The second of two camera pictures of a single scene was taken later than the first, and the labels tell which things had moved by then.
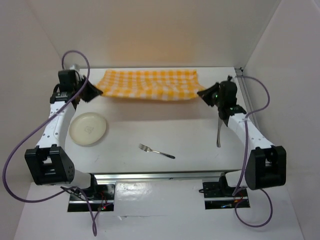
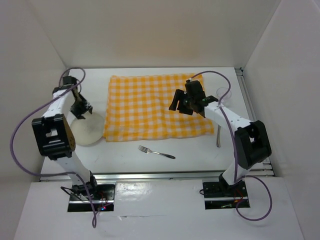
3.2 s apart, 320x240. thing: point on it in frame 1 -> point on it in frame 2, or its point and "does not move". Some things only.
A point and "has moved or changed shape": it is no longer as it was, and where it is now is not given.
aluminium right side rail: x=246 y=95 does not move
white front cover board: x=162 y=210 does not move
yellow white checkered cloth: x=170 y=84 has moved or changed shape
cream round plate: x=87 y=128 does not move
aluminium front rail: x=108 y=179 does not move
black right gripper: x=206 y=94 -> x=178 y=94
